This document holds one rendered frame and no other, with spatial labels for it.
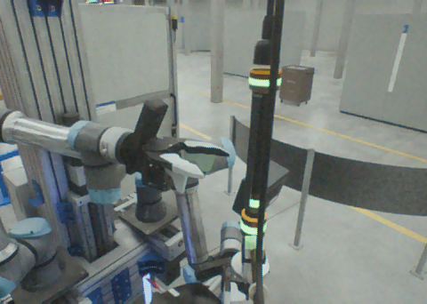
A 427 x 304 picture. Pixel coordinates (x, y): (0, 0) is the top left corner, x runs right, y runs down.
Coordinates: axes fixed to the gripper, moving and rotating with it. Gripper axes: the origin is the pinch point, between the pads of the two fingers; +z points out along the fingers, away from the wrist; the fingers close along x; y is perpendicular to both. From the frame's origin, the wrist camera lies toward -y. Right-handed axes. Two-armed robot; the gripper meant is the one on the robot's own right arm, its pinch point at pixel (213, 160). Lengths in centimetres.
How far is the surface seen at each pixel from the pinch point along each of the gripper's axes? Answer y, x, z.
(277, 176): 43, -77, -9
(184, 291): 48, -8, -14
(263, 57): -17.5, 1.5, 8.2
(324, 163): 79, -182, -1
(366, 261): 166, -192, 46
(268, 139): -9.1, 8.3, 11.9
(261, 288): 9.4, 12.9, 14.2
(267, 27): -21.1, 0.7, 8.1
